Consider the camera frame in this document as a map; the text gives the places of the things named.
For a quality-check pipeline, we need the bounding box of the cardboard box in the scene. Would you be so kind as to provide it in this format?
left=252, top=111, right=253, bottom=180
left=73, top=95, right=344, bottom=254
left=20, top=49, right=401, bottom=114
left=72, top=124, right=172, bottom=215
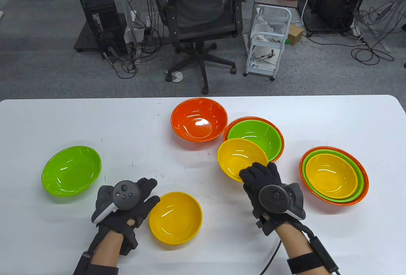
left=287, top=24, right=304, bottom=46

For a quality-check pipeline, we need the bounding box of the person's left forearm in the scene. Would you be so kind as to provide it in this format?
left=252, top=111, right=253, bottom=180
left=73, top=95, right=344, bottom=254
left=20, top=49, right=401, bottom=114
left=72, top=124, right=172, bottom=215
left=90, top=231, right=124, bottom=267

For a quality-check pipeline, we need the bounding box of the black mesh office chair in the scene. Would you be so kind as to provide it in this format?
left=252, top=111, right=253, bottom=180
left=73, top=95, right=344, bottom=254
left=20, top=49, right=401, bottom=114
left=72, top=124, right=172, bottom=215
left=151, top=0, right=246, bottom=95

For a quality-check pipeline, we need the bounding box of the white plastic bag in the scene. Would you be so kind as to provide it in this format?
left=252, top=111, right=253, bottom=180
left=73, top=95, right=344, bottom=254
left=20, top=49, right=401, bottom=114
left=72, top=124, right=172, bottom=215
left=256, top=14, right=286, bottom=36

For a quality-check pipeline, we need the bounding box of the grey and white controller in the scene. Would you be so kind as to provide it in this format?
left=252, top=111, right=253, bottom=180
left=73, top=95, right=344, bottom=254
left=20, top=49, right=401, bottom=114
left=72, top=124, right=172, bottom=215
left=91, top=181, right=140, bottom=224
left=259, top=183, right=306, bottom=220

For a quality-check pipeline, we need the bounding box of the crumpled white paper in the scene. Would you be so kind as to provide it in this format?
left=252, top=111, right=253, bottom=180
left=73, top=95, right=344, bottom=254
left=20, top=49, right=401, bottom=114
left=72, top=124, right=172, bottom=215
left=165, top=71, right=184, bottom=83

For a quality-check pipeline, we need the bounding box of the black forearm strap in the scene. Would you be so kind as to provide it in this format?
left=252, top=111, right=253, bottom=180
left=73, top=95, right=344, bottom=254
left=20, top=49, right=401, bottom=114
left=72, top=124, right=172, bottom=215
left=87, top=264, right=119, bottom=275
left=287, top=252, right=329, bottom=274

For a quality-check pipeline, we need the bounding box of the white power cable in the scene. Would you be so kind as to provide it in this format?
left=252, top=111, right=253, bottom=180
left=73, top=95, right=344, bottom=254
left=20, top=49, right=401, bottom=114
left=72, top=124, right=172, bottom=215
left=300, top=0, right=310, bottom=26

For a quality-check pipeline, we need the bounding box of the person's right hand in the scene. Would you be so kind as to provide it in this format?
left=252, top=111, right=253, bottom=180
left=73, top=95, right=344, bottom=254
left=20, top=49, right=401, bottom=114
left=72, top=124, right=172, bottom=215
left=239, top=162, right=306, bottom=229

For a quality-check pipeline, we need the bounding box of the person's left hand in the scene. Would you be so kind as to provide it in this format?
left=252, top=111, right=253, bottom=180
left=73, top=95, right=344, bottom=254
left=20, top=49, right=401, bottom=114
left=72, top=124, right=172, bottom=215
left=91, top=178, right=160, bottom=240

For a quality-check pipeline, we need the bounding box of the black computer tower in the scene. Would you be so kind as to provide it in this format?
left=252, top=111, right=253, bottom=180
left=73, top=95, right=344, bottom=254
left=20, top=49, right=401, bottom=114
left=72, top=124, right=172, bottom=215
left=74, top=0, right=129, bottom=59

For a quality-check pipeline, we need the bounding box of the person's right forearm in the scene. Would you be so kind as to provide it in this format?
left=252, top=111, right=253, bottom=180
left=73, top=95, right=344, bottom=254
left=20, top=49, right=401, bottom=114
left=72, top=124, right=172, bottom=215
left=274, top=223, right=318, bottom=261

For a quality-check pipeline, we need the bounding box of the tangle of black cables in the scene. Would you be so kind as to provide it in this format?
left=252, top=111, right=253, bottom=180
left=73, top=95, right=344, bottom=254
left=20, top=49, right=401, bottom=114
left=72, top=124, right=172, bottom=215
left=101, top=0, right=164, bottom=80
left=350, top=0, right=406, bottom=66

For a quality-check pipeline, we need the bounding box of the white three-tier trolley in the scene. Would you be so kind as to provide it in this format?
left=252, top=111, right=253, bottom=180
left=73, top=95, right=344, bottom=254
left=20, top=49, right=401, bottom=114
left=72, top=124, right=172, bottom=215
left=243, top=5, right=292, bottom=81

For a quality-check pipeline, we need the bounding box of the black sensor cable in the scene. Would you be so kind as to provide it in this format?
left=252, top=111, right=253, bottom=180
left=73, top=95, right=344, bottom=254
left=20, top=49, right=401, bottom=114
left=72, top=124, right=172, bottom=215
left=259, top=240, right=283, bottom=275

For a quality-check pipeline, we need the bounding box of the black forearm sensor box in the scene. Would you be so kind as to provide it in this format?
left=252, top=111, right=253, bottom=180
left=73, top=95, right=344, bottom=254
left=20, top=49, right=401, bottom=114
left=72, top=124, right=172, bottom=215
left=73, top=251, right=93, bottom=275
left=309, top=235, right=340, bottom=274

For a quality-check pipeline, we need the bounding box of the yellow plastic bowl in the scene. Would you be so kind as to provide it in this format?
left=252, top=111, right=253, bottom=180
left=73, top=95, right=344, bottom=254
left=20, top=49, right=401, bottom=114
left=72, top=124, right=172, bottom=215
left=217, top=138, right=269, bottom=183
left=149, top=192, right=203, bottom=246
left=305, top=154, right=358, bottom=199

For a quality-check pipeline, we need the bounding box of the green plastic bowl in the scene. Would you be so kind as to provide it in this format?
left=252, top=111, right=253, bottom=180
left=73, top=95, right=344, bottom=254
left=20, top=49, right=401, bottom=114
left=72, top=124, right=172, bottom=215
left=41, top=145, right=102, bottom=197
left=301, top=149, right=364, bottom=202
left=227, top=120, right=283, bottom=161

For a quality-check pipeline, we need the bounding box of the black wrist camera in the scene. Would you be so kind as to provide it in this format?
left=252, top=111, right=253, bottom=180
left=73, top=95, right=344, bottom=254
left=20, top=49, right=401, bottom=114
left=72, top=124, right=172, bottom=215
left=256, top=215, right=277, bottom=237
left=120, top=224, right=139, bottom=255

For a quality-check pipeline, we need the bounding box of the orange plastic bowl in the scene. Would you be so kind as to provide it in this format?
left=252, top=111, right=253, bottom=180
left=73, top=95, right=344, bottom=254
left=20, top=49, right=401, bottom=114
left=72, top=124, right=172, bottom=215
left=171, top=98, right=228, bottom=143
left=299, top=146, right=370, bottom=206
left=223, top=116, right=285, bottom=163

